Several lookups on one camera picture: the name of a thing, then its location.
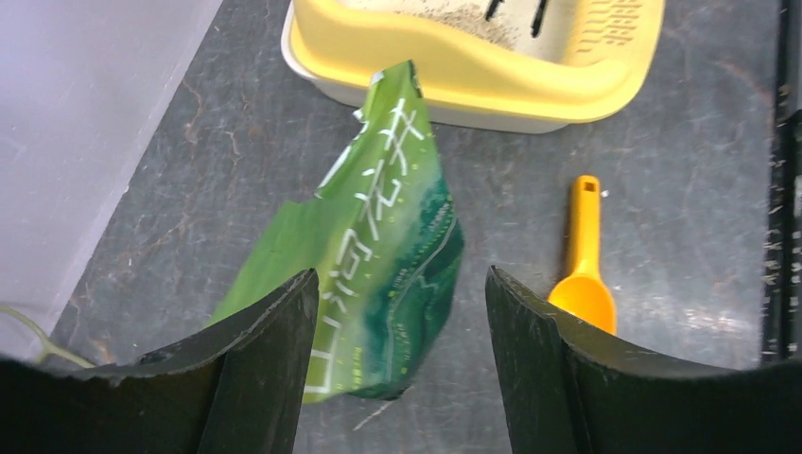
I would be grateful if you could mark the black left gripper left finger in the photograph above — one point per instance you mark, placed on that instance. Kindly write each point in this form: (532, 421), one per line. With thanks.
(233, 387)

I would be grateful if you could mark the orange plastic litter scoop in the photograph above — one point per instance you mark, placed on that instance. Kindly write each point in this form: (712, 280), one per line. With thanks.
(582, 292)

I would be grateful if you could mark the green cat litter bag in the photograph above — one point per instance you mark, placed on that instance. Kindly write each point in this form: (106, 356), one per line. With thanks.
(383, 236)

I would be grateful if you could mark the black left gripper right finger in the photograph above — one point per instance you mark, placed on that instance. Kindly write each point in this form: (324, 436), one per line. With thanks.
(569, 387)

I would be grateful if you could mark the grey cat litter pellets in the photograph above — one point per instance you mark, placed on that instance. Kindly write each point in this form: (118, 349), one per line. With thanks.
(505, 23)

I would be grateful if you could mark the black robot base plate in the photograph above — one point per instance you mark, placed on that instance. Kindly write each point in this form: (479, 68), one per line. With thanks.
(781, 304)

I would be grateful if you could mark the yellow plastic litter box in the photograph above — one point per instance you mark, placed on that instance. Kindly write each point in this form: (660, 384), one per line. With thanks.
(586, 60)

